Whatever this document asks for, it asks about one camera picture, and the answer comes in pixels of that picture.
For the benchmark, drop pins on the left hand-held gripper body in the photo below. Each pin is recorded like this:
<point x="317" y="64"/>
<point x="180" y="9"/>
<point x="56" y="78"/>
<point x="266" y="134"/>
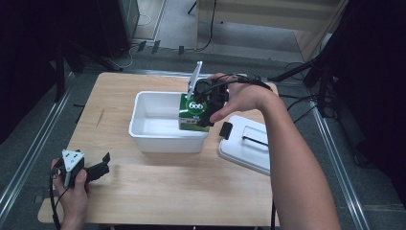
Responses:
<point x="72" y="166"/>

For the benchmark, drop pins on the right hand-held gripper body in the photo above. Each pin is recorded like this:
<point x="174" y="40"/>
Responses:
<point x="212" y="92"/>

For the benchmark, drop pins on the green carton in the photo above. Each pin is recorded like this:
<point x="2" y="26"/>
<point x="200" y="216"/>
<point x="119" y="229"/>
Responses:
<point x="191" y="111"/>

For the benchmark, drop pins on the white plastic storage box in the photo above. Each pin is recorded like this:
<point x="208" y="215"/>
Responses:
<point x="159" y="127"/>

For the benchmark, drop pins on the person's right hand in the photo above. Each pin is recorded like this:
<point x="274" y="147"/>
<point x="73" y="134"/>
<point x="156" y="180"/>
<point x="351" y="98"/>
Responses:
<point x="242" y="96"/>

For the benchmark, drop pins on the person's left hand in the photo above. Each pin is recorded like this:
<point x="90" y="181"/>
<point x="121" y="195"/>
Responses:
<point x="75" y="198"/>

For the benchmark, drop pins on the black metal stand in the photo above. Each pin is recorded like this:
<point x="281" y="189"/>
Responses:
<point x="60" y="73"/>
<point x="319" y="70"/>

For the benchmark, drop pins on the light wooden furniture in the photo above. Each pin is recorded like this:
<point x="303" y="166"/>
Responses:
<point x="271" y="19"/>

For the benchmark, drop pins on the black cabinet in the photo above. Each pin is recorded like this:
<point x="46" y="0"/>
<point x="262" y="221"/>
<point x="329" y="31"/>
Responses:
<point x="118" y="25"/>

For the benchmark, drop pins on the metal floor rail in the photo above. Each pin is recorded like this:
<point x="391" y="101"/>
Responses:
<point x="28" y="159"/>
<point x="338" y="172"/>

